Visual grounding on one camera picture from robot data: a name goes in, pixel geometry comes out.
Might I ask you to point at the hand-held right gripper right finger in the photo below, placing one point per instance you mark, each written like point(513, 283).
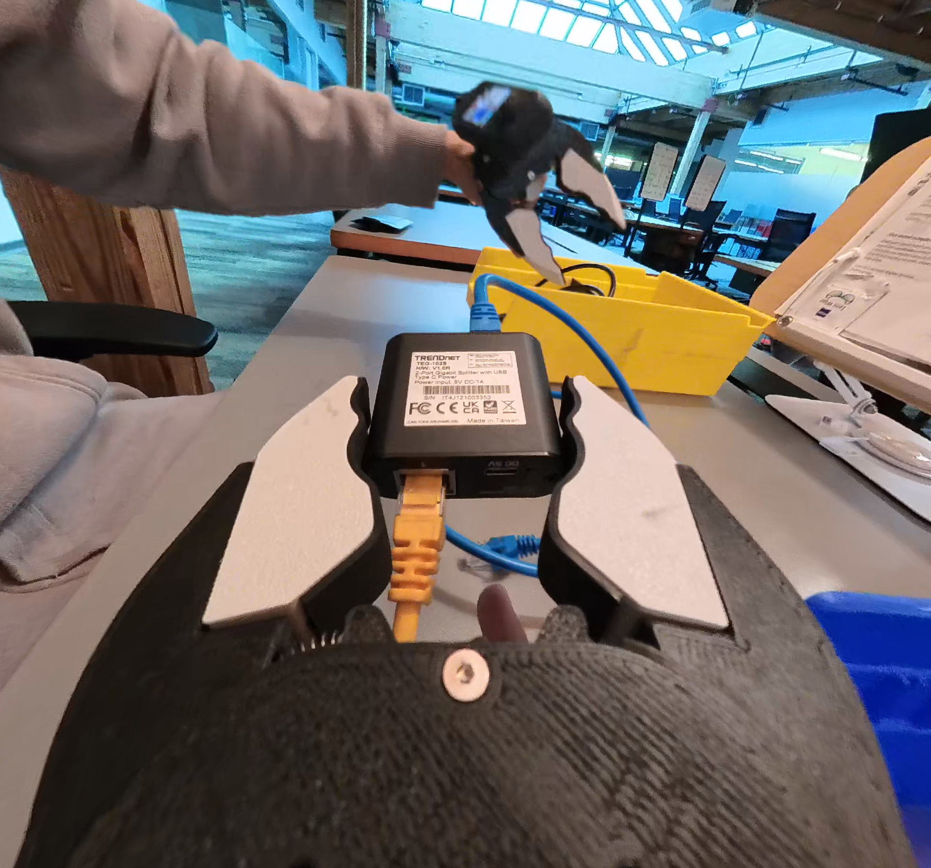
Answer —
point(633, 519)

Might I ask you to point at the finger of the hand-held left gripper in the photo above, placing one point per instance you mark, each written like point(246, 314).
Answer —
point(593, 188)
point(534, 243)

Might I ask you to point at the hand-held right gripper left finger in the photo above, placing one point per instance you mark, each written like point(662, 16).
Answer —
point(291, 519)

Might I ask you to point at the black network splitter box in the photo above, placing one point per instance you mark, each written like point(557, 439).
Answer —
point(534, 388)

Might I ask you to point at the yellow plastic bin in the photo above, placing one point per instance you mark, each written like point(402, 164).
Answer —
point(654, 344)

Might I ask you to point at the person's left forearm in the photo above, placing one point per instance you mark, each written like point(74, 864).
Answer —
point(218, 119)

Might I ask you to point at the neighbouring grey desk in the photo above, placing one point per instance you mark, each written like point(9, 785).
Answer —
point(451, 228)

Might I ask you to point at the person's left hand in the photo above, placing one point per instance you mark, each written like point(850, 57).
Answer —
point(462, 163)

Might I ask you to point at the person's right hand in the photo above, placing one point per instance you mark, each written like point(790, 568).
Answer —
point(500, 617)

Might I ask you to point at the white standing board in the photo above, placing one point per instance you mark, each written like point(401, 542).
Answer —
point(658, 171)
point(704, 182)

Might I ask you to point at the flat grey device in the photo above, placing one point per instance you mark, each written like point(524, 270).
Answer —
point(382, 223)

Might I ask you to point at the black office chair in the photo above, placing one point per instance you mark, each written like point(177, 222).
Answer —
point(789, 232)

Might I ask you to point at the thin wooden column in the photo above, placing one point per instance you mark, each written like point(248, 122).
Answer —
point(356, 10)

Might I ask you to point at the tan document board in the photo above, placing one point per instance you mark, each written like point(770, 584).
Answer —
point(807, 250)

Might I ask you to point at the white stand base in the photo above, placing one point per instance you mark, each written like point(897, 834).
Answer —
point(836, 424)

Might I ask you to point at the person's grey hoodie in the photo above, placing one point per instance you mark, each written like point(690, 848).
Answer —
point(58, 461)

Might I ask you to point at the black chair armrest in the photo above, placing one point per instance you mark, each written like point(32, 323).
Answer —
point(109, 330)

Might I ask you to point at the blue plastic bin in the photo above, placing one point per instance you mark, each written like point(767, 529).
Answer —
point(887, 664)

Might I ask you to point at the black monitor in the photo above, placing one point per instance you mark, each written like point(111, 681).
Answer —
point(894, 145)

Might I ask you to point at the white printed paper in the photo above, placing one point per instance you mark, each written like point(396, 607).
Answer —
point(894, 264)

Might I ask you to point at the wide wooden post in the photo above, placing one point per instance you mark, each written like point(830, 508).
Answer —
point(109, 264)

